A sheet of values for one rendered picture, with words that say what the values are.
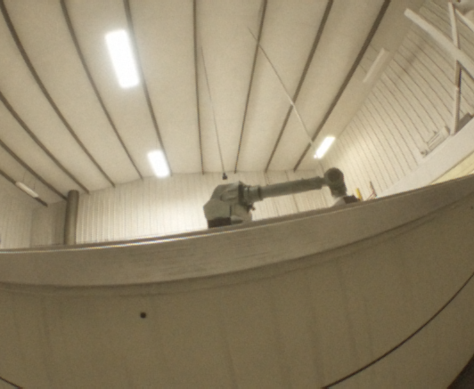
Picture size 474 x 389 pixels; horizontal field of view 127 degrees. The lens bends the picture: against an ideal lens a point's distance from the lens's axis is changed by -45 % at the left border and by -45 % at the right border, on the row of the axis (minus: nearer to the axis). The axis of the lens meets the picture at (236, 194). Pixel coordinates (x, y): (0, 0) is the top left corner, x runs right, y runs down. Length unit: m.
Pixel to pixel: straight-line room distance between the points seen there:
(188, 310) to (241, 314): 0.08
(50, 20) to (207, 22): 3.84
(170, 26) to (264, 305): 5.49
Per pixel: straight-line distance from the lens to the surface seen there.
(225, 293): 0.33
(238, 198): 2.00
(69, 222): 10.85
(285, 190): 1.93
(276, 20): 5.64
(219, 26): 5.50
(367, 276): 0.42
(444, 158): 1.85
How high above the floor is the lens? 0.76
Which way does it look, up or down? 23 degrees up
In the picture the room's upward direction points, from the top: 12 degrees counter-clockwise
